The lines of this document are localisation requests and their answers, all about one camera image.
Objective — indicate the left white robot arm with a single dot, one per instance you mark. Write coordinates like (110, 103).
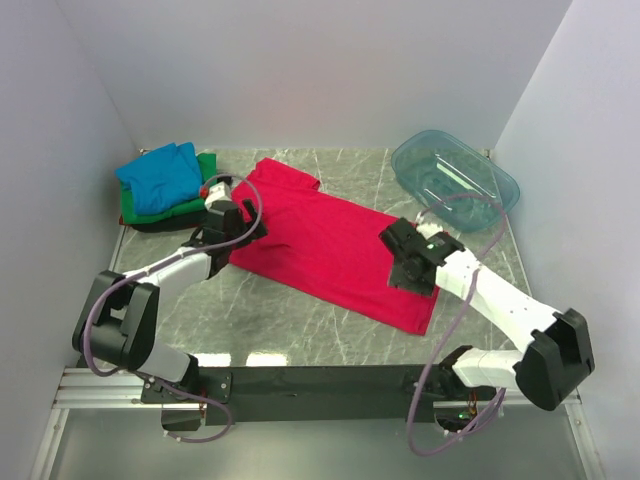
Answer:
(116, 330)

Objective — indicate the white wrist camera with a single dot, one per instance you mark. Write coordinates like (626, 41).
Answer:
(430, 227)
(211, 194)

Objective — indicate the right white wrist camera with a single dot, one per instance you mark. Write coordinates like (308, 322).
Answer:
(430, 227)

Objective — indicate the aluminium frame rail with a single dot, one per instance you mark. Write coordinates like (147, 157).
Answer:
(79, 388)

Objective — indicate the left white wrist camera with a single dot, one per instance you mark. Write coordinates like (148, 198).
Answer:
(211, 194)

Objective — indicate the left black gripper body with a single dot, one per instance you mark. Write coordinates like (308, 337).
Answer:
(246, 231)

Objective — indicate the black base beam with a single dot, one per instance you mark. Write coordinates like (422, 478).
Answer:
(306, 393)

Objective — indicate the clear blue plastic tub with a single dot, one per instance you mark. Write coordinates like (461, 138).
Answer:
(460, 185)

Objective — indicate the folded dark red t shirt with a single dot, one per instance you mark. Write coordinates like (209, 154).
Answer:
(121, 220)

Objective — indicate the folded black t shirt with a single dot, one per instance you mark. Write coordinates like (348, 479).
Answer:
(175, 222)

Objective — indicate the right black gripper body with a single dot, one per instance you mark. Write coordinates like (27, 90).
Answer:
(399, 275)

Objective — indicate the folded blue t shirt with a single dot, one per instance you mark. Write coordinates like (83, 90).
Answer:
(172, 159)

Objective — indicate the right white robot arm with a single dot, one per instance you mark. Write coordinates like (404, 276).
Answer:
(552, 353)

